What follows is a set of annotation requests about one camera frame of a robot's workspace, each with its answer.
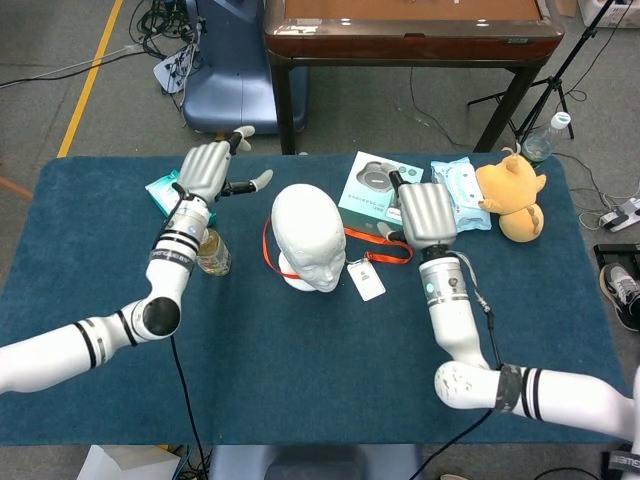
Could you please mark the white multi-plug power board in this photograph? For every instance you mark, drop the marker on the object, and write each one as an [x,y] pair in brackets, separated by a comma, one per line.
[167,75]

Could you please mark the brown mahjong table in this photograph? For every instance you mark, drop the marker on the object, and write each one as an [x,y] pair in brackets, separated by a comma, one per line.
[400,45]

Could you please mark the blue grey robot torso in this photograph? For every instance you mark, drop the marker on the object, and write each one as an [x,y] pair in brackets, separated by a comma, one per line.
[310,462]

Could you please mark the white power strip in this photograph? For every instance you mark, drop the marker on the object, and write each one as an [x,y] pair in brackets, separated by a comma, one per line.
[622,215]

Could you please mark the white paper box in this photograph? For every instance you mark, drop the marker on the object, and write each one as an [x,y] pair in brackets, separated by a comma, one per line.
[125,465]

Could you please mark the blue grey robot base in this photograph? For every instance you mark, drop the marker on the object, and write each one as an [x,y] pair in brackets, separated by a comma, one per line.
[230,90]

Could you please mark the white badge card holder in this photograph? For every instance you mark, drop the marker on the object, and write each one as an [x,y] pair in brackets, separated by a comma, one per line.
[367,282]

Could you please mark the yellow plush toy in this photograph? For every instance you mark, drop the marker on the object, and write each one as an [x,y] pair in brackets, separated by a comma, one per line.
[515,200]

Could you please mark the green wet wipes pack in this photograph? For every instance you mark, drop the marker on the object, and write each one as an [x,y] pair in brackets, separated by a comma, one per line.
[160,192]

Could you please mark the white foam mannequin head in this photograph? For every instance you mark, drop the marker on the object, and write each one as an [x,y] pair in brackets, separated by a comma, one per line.
[307,225]

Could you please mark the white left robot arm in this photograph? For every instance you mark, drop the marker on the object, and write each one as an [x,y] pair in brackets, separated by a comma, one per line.
[165,270]

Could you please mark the black tripod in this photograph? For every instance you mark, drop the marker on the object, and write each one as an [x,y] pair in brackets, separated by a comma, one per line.
[551,81]

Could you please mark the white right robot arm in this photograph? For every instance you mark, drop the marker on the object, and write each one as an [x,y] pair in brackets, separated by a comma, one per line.
[450,320]

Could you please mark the brown wooden stick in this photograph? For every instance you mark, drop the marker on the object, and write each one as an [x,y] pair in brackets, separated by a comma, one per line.
[15,187]

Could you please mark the black foot pedal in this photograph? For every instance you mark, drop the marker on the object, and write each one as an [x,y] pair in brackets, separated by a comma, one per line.
[615,252]

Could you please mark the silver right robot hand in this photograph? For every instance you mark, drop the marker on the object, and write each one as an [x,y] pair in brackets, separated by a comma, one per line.
[427,212]

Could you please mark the clear water bottle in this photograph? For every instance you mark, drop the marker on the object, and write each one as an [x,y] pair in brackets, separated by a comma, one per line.
[542,140]

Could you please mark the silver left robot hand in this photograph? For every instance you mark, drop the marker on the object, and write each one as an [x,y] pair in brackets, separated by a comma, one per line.
[202,170]

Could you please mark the blue carpet table cover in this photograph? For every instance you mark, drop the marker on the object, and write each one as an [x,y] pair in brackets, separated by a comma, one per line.
[300,360]

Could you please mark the grey black sneaker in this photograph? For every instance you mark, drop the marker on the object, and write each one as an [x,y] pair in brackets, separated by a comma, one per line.
[622,295]

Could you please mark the brown cardboard box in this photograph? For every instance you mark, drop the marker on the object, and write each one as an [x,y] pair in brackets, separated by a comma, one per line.
[565,6]

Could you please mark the light blue wipes pack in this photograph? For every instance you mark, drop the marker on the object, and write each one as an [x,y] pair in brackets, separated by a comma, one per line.
[467,200]

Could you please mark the yellow tea bottle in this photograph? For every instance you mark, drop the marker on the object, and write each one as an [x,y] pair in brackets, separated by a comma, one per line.
[217,257]

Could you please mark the teal speaker box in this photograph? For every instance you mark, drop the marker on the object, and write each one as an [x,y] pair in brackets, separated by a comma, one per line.
[360,195]

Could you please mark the white printed carton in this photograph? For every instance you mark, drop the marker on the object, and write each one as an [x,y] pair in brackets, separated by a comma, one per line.
[620,17]

